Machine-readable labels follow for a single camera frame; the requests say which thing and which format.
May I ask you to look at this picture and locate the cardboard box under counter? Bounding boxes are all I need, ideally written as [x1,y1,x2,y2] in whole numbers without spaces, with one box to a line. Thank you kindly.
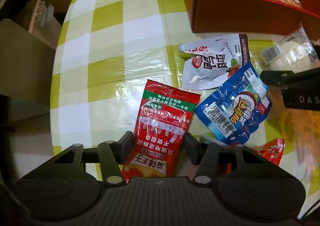
[20,0,72,50]

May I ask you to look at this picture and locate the red Trolli gummy bag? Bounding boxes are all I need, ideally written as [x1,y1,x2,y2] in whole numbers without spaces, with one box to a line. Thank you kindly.
[231,137,286,167]

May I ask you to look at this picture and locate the white duck snack pouch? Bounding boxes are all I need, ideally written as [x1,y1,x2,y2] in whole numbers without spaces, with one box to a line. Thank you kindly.
[178,33,250,90]

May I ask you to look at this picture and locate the red spicy strip packet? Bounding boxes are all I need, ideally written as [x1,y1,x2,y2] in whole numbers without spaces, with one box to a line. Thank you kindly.
[122,80,201,181]

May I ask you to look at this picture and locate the clear white bun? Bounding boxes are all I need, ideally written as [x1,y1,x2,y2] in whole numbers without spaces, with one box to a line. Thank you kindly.
[261,26,319,73]

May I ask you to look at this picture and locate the beige chair back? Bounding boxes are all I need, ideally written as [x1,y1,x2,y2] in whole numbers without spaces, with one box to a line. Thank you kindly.
[1,19,55,122]

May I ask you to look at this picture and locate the blue coconut snack packet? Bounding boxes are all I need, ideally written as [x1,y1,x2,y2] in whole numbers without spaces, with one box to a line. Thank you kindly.
[195,62,272,145]

